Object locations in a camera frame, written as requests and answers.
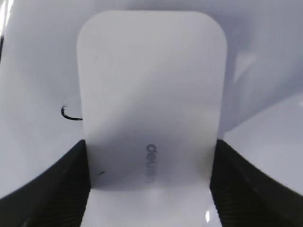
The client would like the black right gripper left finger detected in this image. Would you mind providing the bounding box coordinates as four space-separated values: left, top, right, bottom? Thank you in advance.
0 140 91 227

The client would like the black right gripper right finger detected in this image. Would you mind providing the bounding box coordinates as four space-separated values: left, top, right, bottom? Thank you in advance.
210 140 303 227

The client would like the white board with grey frame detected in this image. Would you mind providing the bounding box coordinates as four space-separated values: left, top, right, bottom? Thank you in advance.
0 0 303 227

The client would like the white eraser with black felt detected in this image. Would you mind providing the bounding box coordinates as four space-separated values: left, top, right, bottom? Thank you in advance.
77 10 227 227

